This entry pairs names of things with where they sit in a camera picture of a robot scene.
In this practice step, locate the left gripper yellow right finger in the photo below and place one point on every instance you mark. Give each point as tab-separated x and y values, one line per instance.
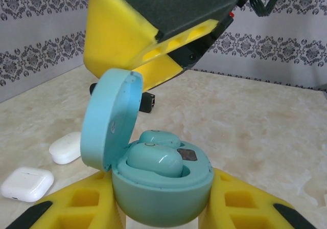
214	213

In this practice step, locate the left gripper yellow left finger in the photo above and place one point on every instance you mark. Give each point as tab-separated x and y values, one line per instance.
102	218

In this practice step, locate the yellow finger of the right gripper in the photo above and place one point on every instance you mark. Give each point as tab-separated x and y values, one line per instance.
115	34
158	71

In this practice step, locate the blue earbud case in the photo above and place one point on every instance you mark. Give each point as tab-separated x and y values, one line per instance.
163	201

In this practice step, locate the blue earbud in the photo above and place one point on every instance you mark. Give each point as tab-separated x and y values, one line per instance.
161	138
153	160

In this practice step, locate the white oval earbud case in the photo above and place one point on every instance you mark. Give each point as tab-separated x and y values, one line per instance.
66	148

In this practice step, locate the white square earbud case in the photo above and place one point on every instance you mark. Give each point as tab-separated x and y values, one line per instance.
26	184

